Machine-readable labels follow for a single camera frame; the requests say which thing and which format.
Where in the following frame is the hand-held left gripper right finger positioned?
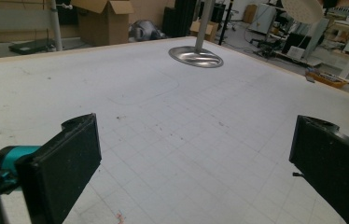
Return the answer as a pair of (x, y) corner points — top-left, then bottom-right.
(288, 115), (349, 224)

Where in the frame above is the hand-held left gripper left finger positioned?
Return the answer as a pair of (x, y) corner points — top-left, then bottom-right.
(0, 113), (103, 224)

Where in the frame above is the orange tray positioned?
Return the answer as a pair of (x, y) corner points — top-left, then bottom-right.
(305, 70), (349, 90)

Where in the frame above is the white cabinet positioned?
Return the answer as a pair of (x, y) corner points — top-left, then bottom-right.
(249, 3), (278, 35)

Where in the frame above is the flat black case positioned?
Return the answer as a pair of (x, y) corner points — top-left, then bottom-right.
(7, 38), (54, 56)

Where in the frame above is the white upright pole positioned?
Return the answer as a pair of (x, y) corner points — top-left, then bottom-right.
(49, 0), (63, 52)

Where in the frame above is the thin black stand pole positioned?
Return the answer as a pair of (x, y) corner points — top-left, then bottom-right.
(218, 0), (235, 47)

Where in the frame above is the large open cardboard box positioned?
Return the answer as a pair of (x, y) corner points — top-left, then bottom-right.
(70, 0), (135, 47)

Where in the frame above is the grey bundle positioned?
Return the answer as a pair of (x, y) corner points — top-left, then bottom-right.
(128, 20), (166, 42)

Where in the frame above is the small cardboard box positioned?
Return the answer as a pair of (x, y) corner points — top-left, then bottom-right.
(189, 20), (224, 43)

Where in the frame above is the silver metal stand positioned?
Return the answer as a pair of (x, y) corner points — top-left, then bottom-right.
(168, 0), (225, 69)

